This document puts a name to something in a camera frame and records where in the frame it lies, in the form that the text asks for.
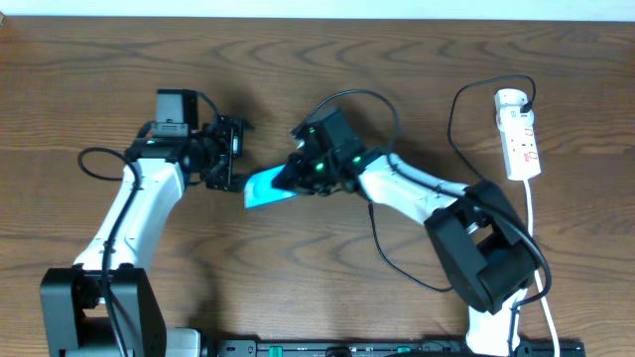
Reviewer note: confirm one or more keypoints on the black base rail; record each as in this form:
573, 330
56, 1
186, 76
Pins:
254, 348

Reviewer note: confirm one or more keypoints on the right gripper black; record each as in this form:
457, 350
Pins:
291, 173

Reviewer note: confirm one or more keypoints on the white usb charger plug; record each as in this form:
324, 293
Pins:
511, 116

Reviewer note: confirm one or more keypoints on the blue Galaxy smartphone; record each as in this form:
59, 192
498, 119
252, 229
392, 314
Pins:
259, 190

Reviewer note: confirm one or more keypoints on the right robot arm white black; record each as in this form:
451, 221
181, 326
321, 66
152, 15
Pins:
488, 255

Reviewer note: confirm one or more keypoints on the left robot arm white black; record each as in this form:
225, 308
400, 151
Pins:
103, 304

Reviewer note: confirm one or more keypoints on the white power strip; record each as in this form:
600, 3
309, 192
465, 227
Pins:
520, 152

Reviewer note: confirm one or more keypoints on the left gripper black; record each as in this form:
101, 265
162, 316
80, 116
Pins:
231, 154

